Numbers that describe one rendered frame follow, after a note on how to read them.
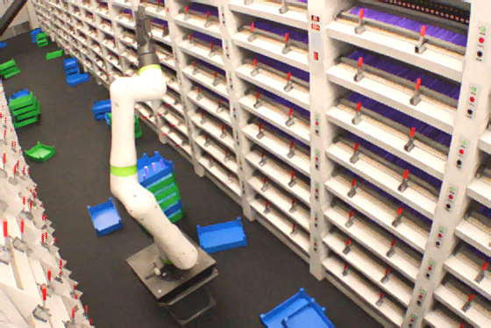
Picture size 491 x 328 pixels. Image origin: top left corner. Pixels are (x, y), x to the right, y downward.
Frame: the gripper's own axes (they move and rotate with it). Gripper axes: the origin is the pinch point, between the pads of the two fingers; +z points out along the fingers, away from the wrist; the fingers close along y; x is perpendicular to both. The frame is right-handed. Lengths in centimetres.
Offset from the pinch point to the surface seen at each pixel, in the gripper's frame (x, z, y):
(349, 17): -57, -29, 61
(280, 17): -52, -14, 29
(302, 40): -65, -23, 26
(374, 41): -51, -44, 72
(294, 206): -86, -98, -32
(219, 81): -72, -13, -57
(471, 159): -59, -92, 92
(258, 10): -52, -4, 17
